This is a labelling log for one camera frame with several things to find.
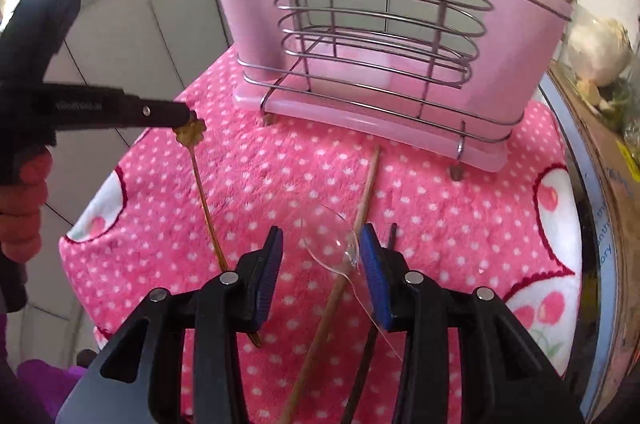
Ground dark brown chopstick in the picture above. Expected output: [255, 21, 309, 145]
[341, 230, 380, 423]

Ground clear plastic spoon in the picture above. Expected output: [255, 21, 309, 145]
[294, 203, 404, 361]

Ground purple sleeve forearm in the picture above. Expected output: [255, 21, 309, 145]
[1, 314, 85, 423]

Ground left hand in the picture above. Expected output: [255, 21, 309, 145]
[0, 149, 53, 264]

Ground pink polka dot blanket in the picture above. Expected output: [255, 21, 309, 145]
[60, 52, 582, 423]

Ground pink plastic drip tray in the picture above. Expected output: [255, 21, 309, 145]
[234, 42, 518, 172]

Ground green vegetables in bag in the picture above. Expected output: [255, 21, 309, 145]
[576, 78, 639, 161]

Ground white garlic bulb bag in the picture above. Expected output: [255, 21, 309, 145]
[567, 17, 631, 88]

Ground metal shelf frame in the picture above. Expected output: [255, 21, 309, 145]
[537, 73, 640, 420]

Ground metal wire utensil rack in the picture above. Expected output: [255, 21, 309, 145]
[209, 0, 574, 181]

